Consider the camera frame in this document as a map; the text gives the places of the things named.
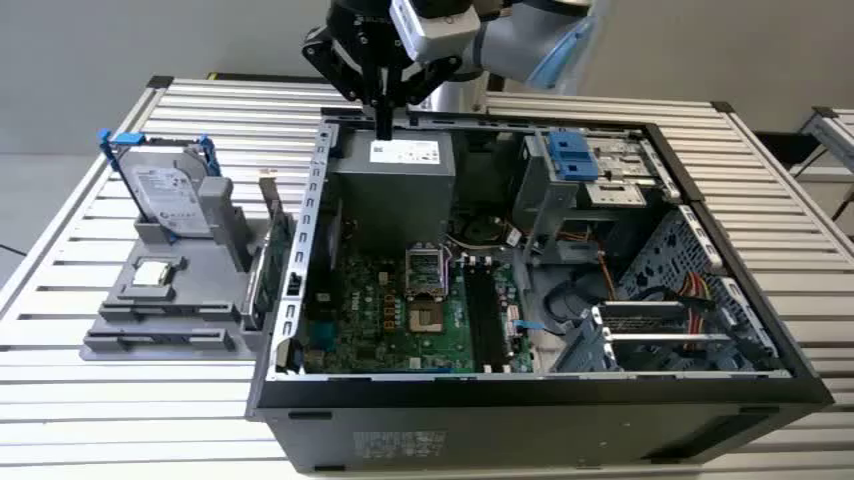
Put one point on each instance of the metal slat side table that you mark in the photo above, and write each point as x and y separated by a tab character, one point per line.
830	130

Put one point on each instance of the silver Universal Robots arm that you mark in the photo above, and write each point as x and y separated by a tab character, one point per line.
513	45

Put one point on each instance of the hard disk in blue carrier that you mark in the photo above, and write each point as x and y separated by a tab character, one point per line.
162	195

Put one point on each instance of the silver CPU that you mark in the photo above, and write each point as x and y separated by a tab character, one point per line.
152	274

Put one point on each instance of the grey power supply unit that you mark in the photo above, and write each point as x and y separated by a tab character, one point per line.
393	200

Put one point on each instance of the grey parts rack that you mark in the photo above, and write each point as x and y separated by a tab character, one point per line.
200	280

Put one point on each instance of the grey metal drive cage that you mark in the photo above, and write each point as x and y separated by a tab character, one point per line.
553	210

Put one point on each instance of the grey metal disk bay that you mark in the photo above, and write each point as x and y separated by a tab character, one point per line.
667	337

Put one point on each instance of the green graphics card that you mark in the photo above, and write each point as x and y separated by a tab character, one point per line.
273	260

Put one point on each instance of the green motherboard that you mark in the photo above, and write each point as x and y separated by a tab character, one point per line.
433	350

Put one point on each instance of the blue plastic drive latch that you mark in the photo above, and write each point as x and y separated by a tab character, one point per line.
572	160

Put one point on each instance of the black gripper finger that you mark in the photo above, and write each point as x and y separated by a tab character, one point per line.
427	80
333	70

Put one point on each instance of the RAM slot with white clip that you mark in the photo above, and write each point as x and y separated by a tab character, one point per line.
483	320

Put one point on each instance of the RAM stick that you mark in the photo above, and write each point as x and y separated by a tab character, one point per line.
166	313
156	342

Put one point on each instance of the blue connector tab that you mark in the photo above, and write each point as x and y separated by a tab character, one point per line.
527	324

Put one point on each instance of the blue expansion slot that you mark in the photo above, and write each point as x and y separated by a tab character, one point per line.
321	335

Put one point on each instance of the CPU socket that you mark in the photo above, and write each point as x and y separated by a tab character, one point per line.
427	317

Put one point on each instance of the black PC case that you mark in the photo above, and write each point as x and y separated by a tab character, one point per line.
467	440

